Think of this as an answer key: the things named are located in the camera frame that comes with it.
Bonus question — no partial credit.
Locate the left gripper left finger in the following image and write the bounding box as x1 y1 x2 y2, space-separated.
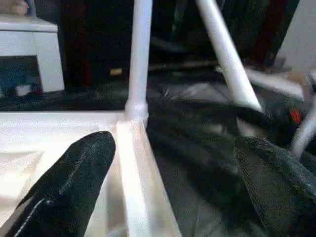
4 130 116 237

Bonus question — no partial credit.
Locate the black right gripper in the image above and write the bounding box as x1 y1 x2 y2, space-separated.
216 103 307 145

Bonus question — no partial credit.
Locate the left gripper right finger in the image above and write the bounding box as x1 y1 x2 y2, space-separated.
234 137 316 237

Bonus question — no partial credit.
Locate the white plastic table top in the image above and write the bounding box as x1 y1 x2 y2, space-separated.
0 110 183 237

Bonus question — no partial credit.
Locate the white plastic table leg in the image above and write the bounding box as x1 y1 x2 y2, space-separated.
196 0 262 112
124 0 150 122

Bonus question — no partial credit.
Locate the white flat board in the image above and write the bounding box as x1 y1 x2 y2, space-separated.
246 70 306 101

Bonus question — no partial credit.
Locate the black work mat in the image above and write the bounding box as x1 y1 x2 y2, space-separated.
0 71 316 237

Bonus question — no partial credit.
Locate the grey metal rod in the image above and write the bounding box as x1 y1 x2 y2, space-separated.
148 61 219 72

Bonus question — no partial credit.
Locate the white glass-door cabinet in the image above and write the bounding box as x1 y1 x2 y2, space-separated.
0 13 65 97

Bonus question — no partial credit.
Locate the pink plush toy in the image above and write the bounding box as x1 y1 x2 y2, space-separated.
0 0 28 16

